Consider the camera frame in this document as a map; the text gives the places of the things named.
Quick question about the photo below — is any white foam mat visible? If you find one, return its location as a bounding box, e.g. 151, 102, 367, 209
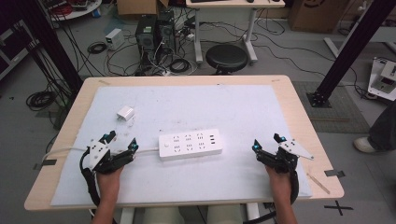
49, 84, 313, 207

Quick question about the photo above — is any white desk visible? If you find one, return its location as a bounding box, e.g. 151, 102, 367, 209
185, 0, 286, 64

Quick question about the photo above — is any person's right hand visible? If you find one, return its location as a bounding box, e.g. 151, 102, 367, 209
264, 164, 294, 203

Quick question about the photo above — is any white charger adapter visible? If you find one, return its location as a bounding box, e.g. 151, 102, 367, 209
116, 105, 135, 122

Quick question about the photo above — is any large cardboard box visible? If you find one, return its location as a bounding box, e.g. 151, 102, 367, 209
288, 0, 351, 34

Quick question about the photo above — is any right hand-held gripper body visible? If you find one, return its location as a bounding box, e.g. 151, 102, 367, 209
255, 138, 315, 175

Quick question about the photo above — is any white power supply box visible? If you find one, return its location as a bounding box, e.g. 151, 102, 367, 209
105, 28, 125, 51

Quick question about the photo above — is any person's left hand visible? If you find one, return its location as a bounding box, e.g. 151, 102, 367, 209
95, 165, 125, 202

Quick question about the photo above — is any black tape cross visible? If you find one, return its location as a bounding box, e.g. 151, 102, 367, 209
323, 200, 354, 217

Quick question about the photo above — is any small coiled black cable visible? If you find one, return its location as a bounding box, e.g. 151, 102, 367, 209
87, 41, 108, 55

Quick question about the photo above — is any black metal stand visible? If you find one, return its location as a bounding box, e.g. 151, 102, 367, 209
306, 0, 396, 108
29, 0, 84, 94

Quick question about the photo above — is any white power strip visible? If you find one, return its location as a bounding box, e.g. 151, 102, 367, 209
158, 128, 224, 162

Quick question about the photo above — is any black round stool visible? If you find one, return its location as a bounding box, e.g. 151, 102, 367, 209
205, 44, 249, 76

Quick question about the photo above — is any thin wooden stick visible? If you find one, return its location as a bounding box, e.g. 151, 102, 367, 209
305, 172, 332, 195

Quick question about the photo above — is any black computer tower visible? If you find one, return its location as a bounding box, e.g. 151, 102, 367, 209
156, 10, 177, 55
134, 14, 158, 66

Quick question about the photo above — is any round white table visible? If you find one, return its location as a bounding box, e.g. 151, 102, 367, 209
40, 0, 103, 22

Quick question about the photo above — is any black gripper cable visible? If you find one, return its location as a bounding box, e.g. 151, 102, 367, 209
78, 148, 103, 208
242, 170, 301, 224

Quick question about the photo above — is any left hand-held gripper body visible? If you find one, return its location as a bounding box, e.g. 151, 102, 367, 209
81, 140, 136, 175

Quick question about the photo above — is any dark floor mat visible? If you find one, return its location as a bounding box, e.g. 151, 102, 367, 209
291, 80, 372, 134

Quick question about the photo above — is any white electronic device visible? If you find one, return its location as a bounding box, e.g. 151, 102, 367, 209
367, 56, 396, 102

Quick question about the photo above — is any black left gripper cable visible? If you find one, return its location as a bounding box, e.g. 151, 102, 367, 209
78, 148, 103, 208

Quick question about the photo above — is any black tape strip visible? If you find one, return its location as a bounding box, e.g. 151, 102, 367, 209
323, 169, 346, 178
33, 159, 58, 171

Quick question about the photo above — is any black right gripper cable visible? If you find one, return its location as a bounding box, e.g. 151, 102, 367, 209
242, 170, 301, 224

